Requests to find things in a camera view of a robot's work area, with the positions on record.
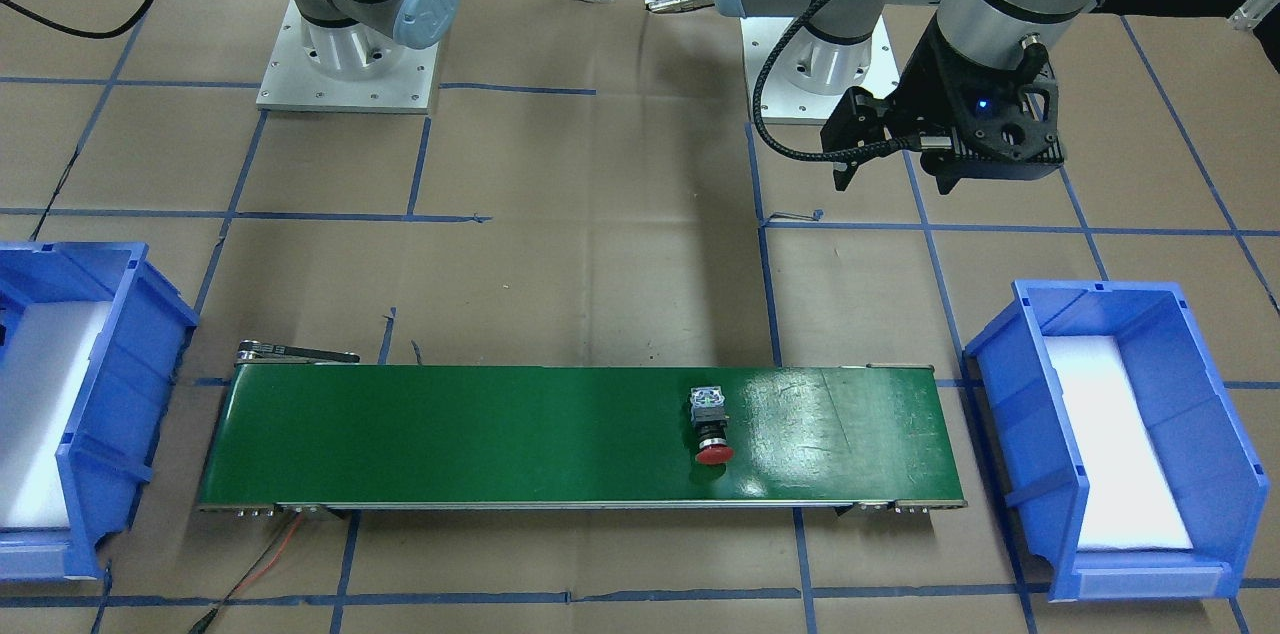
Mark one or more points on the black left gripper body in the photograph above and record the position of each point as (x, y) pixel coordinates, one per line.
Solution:
(922, 84)

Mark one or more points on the blue plastic bin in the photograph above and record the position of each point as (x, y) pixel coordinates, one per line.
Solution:
(106, 453)
(1215, 476)

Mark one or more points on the white foam pad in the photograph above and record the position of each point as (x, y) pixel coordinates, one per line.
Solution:
(45, 361)
(1129, 503)

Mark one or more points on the green conveyor belt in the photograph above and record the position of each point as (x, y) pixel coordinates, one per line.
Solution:
(424, 437)

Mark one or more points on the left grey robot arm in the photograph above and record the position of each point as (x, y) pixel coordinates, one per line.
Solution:
(986, 32)

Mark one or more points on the red push button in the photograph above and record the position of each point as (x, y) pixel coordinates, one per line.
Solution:
(709, 420)

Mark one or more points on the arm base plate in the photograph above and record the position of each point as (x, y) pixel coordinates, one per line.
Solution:
(812, 75)
(406, 85)

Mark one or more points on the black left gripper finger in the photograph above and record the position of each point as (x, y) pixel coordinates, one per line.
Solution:
(856, 122)

